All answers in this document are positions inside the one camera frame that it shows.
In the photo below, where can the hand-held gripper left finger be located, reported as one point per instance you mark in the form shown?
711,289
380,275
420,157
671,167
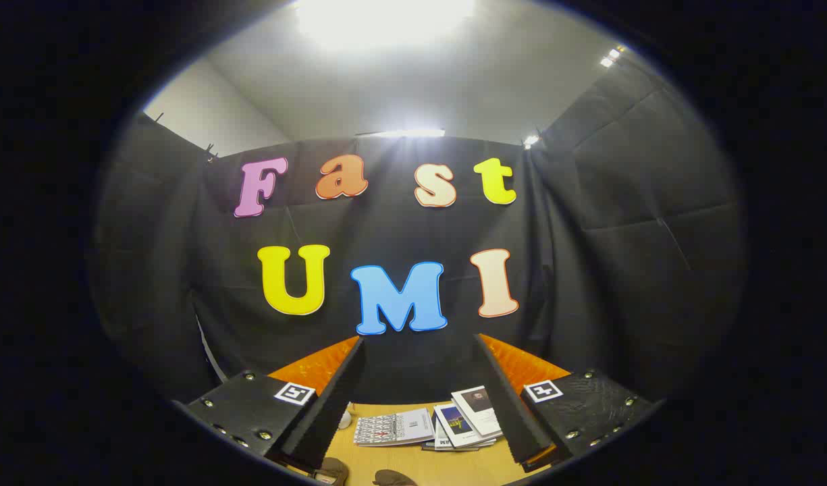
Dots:
332,412

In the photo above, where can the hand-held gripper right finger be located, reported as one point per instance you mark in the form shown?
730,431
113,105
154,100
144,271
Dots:
521,425

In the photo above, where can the brown fuzzy shoe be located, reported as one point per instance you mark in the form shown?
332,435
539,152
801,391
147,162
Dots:
332,467
393,478

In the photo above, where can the grey patterned book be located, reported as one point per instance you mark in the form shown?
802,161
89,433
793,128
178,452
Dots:
393,428

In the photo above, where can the white book blue cover picture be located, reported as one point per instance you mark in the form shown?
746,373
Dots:
457,422

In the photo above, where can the white book black graphic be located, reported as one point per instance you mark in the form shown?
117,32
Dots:
443,443

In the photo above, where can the ceiling strip light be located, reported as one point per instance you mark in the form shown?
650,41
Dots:
399,133

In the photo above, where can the small ceiling spotlight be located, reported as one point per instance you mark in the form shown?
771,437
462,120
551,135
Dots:
612,55

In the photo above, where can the bright ceiling light panel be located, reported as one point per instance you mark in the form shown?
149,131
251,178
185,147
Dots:
386,20

